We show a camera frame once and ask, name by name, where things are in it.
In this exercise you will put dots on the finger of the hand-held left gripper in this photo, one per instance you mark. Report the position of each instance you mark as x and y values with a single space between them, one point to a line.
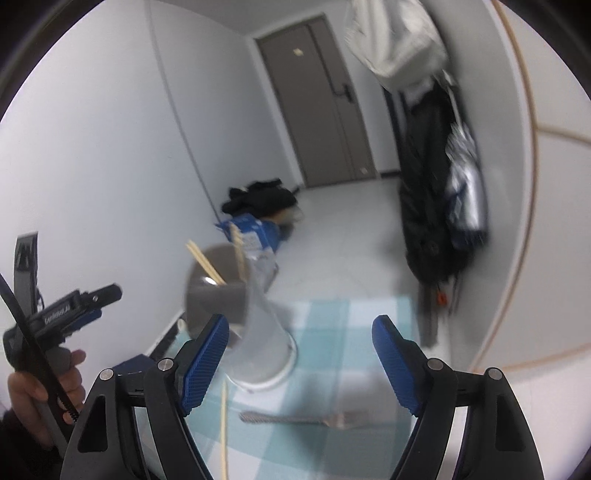
104 295
85 319

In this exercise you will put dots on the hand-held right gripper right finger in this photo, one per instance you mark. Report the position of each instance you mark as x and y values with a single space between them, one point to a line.
397 364

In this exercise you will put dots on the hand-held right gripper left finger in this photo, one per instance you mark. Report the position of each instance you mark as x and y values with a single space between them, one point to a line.
205 364

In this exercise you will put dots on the white metal utensil holder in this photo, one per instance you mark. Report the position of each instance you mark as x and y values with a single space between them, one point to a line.
268 341

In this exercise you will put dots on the metal fork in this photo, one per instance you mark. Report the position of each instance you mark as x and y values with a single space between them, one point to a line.
300 419

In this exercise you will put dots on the white shoulder bag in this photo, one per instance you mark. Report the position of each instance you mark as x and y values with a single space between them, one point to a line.
397 41

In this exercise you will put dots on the person's left forearm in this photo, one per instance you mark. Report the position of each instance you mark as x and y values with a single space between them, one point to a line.
18 454

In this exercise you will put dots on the person's left hand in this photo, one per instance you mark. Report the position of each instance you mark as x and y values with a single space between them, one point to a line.
69 387

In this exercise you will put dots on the teal checked placemat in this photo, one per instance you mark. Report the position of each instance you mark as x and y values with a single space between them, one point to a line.
332 332

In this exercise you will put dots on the grey plastic bag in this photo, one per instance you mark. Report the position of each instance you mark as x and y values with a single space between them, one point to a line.
265 270

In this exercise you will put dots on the blue cardboard box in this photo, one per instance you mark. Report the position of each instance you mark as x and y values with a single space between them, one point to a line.
258 233

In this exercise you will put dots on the black jacket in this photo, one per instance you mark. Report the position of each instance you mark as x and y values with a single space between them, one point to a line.
427 198

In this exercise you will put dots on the pile of black clothes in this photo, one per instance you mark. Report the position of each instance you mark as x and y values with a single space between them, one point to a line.
263 198

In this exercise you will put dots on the silver folded umbrella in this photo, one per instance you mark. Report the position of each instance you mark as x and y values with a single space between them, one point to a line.
468 194

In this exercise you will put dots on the brown door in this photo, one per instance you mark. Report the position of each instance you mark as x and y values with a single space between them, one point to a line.
318 120

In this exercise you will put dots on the grey metal bracket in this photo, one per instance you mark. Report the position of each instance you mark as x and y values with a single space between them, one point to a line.
25 263

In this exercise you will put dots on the black sliding door frame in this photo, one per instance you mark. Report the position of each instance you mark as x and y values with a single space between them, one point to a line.
395 138

